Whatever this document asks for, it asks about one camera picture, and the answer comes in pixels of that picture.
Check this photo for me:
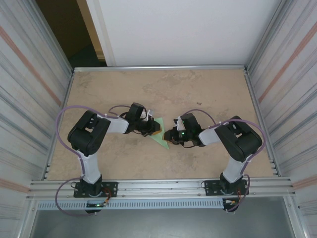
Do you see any grey slotted cable duct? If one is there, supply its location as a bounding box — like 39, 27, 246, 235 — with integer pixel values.
36, 199, 225, 210

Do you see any aluminium table side rail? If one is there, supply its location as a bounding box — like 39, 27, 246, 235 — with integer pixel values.
44, 70, 75, 179
244, 69, 281, 177

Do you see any aluminium table end rail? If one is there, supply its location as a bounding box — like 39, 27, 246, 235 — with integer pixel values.
72, 64, 249, 73

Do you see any wide aluminium mounting rail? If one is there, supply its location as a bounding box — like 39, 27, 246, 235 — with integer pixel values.
26, 176, 297, 201

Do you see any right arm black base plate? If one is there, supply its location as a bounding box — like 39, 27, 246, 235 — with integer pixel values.
203, 179, 249, 198

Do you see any light green paper sheet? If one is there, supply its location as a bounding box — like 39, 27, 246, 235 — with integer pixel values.
148, 117, 170, 150

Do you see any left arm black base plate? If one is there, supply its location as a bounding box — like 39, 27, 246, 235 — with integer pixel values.
73, 181, 118, 198

